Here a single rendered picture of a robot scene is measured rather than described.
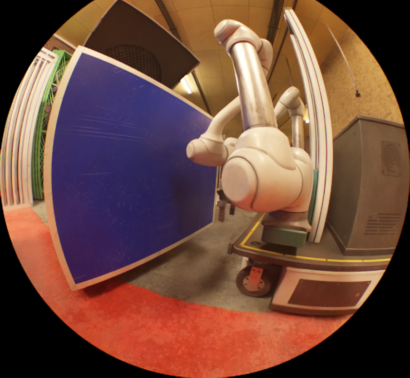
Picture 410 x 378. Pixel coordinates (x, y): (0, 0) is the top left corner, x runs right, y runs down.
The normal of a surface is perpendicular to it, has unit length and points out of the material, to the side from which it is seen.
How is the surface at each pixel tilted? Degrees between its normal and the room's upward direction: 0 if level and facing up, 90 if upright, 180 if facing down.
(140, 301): 0
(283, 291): 90
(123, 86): 90
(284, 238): 90
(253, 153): 49
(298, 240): 90
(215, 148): 103
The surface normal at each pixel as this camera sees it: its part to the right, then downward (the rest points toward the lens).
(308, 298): -0.54, -0.01
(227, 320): 0.07, -1.00
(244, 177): -0.86, 0.09
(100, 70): 0.86, 0.07
